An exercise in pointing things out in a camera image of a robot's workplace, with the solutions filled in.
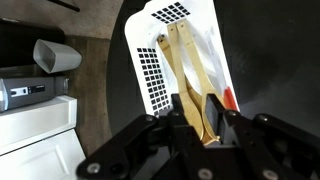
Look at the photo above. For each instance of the red spatula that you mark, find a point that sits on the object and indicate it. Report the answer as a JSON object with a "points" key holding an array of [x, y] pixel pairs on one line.
{"points": [[230, 98]]}

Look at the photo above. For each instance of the white plastic basket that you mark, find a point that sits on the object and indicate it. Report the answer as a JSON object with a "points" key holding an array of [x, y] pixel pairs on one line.
{"points": [[143, 33]]}

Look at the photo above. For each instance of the slotted wooden spatula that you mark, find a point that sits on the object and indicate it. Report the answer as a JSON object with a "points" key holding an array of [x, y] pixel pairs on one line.
{"points": [[198, 63]]}

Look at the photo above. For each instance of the grey box appliance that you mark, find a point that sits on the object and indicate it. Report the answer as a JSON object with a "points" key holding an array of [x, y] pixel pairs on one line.
{"points": [[30, 91]]}

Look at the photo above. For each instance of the wooden spoon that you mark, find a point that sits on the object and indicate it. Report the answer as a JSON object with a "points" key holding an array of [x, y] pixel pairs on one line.
{"points": [[182, 76]]}

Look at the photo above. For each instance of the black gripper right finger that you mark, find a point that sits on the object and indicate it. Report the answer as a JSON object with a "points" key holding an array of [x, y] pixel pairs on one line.
{"points": [[276, 146]]}

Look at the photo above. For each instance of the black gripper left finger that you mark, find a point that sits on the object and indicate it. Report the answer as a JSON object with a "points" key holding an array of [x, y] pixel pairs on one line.
{"points": [[126, 143]]}

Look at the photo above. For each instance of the black rounded box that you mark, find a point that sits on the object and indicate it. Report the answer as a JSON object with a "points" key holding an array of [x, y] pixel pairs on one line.
{"points": [[23, 43]]}

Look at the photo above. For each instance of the small white waste bin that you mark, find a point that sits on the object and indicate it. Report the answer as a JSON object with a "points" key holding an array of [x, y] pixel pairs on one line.
{"points": [[58, 56]]}

